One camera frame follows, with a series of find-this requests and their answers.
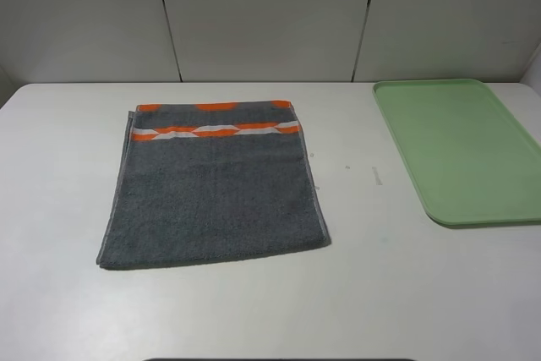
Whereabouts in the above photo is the grey towel with orange stripe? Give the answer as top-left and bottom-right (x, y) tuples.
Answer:
(96, 100), (331, 271)

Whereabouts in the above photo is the light green plastic tray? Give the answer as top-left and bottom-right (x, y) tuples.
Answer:
(373, 79), (540, 227)

